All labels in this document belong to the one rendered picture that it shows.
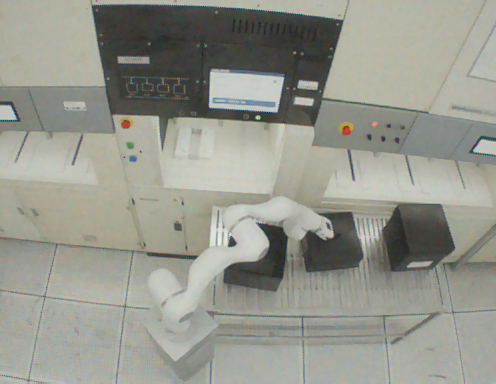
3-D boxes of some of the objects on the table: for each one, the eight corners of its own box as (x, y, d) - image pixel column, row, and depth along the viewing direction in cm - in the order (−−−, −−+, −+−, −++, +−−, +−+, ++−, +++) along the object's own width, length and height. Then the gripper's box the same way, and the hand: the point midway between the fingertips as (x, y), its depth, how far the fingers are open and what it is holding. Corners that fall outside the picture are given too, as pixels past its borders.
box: (390, 273, 212) (409, 252, 191) (380, 227, 228) (397, 203, 207) (434, 269, 215) (456, 249, 194) (422, 226, 231) (441, 203, 210)
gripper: (306, 213, 204) (325, 224, 216) (312, 241, 195) (331, 251, 207) (319, 206, 200) (337, 219, 212) (326, 235, 191) (344, 245, 204)
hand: (332, 233), depth 208 cm, fingers closed, pressing on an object
